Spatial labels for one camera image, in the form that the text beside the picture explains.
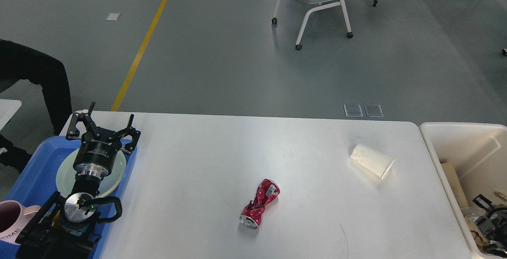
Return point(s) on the dark seated figure left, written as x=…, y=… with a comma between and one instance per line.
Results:
x=21, y=62

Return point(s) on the brown paper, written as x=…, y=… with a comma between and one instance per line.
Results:
x=500, y=194
x=478, y=237

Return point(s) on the brown paper bag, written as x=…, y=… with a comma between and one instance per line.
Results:
x=455, y=185

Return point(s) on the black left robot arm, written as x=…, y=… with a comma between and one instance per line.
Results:
x=64, y=226

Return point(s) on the beige plastic bin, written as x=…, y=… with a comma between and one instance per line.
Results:
x=479, y=155

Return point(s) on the crushed red soda can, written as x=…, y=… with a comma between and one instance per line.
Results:
x=267, y=191

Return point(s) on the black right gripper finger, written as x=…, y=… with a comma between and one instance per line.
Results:
x=494, y=249
x=484, y=222

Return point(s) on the green plate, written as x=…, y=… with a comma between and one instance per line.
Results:
x=65, y=176

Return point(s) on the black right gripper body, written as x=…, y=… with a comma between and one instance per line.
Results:
x=498, y=231

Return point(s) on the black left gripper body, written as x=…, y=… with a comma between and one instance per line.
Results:
x=97, y=154

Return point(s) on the blue plastic tray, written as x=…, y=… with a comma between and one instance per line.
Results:
x=37, y=183

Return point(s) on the pink HOME mug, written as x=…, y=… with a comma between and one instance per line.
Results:
x=13, y=218

